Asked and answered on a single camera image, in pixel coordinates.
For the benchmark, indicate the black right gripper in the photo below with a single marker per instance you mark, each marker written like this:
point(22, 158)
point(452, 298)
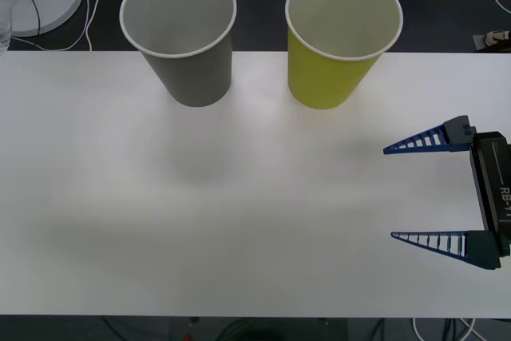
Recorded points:
point(489, 181)

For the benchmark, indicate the clear bottle with green cap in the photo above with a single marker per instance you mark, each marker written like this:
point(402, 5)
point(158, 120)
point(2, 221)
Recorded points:
point(6, 9)

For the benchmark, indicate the yellow-green plastic waste bin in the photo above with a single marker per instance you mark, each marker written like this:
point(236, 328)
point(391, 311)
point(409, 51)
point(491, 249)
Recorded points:
point(319, 85)

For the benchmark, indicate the grey plastic waste bin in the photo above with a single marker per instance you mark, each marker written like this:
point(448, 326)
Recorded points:
point(191, 77)

